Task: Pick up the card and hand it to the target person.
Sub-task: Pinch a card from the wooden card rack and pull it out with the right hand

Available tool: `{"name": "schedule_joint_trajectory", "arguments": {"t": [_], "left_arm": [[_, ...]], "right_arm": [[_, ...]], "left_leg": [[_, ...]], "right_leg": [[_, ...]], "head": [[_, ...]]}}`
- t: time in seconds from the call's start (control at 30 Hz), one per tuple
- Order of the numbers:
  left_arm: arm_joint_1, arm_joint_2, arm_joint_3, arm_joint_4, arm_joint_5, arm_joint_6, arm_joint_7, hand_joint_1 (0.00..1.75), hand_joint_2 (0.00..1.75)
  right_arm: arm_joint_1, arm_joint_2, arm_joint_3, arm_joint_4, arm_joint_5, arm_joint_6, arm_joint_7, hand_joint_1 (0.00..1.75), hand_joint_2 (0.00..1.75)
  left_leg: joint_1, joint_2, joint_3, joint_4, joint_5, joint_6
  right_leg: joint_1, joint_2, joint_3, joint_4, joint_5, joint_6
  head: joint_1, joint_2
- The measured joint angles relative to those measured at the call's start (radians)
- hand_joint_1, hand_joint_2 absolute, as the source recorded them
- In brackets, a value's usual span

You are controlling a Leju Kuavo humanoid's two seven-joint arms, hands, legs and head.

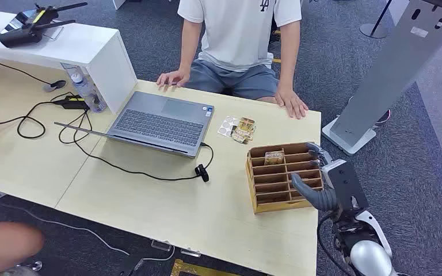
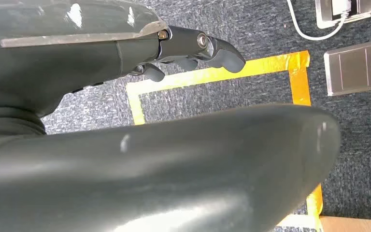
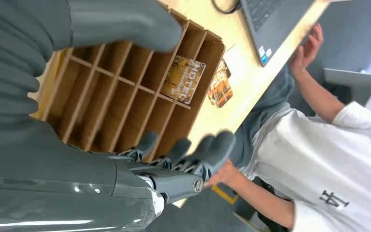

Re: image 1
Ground person's right hand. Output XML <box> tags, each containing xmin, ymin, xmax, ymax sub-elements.
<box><xmin>156</xmin><ymin>70</ymin><xmax>191</xmax><ymax>93</ymax></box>

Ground person's left hand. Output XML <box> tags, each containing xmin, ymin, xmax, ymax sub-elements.
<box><xmin>275</xmin><ymin>89</ymin><xmax>310</xmax><ymax>120</ymax></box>

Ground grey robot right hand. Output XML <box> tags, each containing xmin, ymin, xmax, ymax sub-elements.
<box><xmin>291</xmin><ymin>143</ymin><xmax>369</xmax><ymax>213</ymax></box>

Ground gold hotel card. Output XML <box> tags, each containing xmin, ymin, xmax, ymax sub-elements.
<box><xmin>264</xmin><ymin>150</ymin><xmax>285</xmax><ymax>166</ymax></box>
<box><xmin>238</xmin><ymin>117</ymin><xmax>257</xmax><ymax>133</ymax></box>
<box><xmin>231</xmin><ymin>127</ymin><xmax>256</xmax><ymax>145</ymax></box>

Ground wooden card organizer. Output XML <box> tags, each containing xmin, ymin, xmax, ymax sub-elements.
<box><xmin>245</xmin><ymin>143</ymin><xmax>325</xmax><ymax>215</ymax></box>

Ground person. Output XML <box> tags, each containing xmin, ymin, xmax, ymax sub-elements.
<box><xmin>0</xmin><ymin>220</ymin><xmax>45</xmax><ymax>276</ymax></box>
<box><xmin>156</xmin><ymin>0</ymin><xmax>310</xmax><ymax>120</ymax></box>

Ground grey laptop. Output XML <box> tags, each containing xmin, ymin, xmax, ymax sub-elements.
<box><xmin>54</xmin><ymin>91</ymin><xmax>215</xmax><ymax>159</ymax></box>

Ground clear plastic water bottle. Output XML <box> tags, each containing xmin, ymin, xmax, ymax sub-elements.
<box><xmin>70</xmin><ymin>72</ymin><xmax>108</xmax><ymax>113</ymax></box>

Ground white desk shelf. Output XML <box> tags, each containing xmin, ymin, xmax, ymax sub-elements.
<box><xmin>0</xmin><ymin>8</ymin><xmax>138</xmax><ymax>115</ymax></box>

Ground black power adapter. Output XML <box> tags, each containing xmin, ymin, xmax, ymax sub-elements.
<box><xmin>52</xmin><ymin>95</ymin><xmax>90</xmax><ymax>111</ymax></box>

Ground black pole with round base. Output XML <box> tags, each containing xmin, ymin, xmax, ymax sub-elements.
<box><xmin>359</xmin><ymin>0</ymin><xmax>394</xmax><ymax>39</ymax></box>

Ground grey metal kiosk stand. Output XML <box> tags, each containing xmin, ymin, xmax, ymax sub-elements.
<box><xmin>322</xmin><ymin>0</ymin><xmax>442</xmax><ymax>156</ymax></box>

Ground clear acrylic holder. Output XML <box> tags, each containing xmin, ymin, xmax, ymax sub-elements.
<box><xmin>41</xmin><ymin>25</ymin><xmax>65</xmax><ymax>41</ymax></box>

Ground black remote controller with antennas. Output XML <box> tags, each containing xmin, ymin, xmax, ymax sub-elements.
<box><xmin>0</xmin><ymin>2</ymin><xmax>88</xmax><ymax>49</ymax></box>

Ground metal floor socket with plug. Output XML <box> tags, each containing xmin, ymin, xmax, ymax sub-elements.
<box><xmin>150</xmin><ymin>239</ymin><xmax>174</xmax><ymax>252</ymax></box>

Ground closed metal floor socket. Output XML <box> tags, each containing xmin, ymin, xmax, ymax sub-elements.
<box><xmin>180</xmin><ymin>247</ymin><xmax>203</xmax><ymax>259</ymax></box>

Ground yellow floor tape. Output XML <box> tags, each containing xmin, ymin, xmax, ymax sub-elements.
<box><xmin>170</xmin><ymin>259</ymin><xmax>241</xmax><ymax>276</ymax></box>

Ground shiny metal chair base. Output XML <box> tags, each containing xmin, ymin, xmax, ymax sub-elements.
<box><xmin>0</xmin><ymin>260</ymin><xmax>43</xmax><ymax>276</ymax></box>

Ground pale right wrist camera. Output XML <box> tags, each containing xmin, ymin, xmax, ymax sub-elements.
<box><xmin>354</xmin><ymin>210</ymin><xmax>393</xmax><ymax>260</ymax></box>

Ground black cable strap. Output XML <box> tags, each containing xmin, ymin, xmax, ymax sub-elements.
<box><xmin>195</xmin><ymin>163</ymin><xmax>210</xmax><ymax>183</ymax></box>

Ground black laptop power cable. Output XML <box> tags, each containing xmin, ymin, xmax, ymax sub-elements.
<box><xmin>58</xmin><ymin>110</ymin><xmax>215</xmax><ymax>182</ymax></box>

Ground black looped adapter cable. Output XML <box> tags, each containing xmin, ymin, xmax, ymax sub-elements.
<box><xmin>0</xmin><ymin>91</ymin><xmax>75</xmax><ymax>140</ymax></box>

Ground thin black cable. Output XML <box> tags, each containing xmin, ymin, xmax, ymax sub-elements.
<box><xmin>0</xmin><ymin>53</ymin><xmax>52</xmax><ymax>86</ymax></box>

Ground white floor cable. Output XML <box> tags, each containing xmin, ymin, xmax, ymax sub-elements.
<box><xmin>0</xmin><ymin>198</ymin><xmax>176</xmax><ymax>263</ymax></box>

